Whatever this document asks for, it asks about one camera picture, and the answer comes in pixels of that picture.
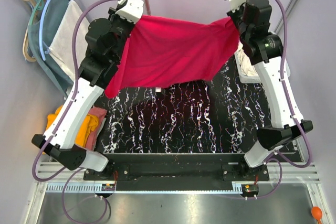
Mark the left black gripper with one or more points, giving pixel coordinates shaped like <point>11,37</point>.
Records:
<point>123,26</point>

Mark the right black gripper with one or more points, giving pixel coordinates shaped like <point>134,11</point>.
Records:
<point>237,18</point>

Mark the red t shirt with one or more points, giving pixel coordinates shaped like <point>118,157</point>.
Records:
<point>161,52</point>

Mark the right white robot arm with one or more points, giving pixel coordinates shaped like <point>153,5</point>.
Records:
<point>265,49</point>

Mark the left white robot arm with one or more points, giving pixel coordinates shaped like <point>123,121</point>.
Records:
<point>106,38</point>

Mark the cream white t shirt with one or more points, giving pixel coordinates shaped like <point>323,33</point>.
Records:
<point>245,64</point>

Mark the white hanging towel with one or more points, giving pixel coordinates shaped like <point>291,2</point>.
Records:
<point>61,46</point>

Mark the white plastic basket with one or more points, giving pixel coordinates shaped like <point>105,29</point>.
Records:
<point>264,73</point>

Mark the light blue hanger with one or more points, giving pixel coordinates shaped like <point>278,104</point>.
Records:
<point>52,14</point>

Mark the blue grey hanging shirt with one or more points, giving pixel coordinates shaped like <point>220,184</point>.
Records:
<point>50,67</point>

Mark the pink folded t shirt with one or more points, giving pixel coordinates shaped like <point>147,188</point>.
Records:
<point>97,116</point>

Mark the yellow folded t shirt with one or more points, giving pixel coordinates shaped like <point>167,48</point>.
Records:
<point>84,130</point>

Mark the orange ball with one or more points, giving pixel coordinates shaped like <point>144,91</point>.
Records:
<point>317,214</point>

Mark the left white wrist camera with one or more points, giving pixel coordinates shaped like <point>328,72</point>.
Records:
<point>130,7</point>

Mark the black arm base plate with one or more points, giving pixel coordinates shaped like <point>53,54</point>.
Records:
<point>176,169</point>

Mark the aluminium frame rail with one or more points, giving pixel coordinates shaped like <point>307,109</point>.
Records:
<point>281,194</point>

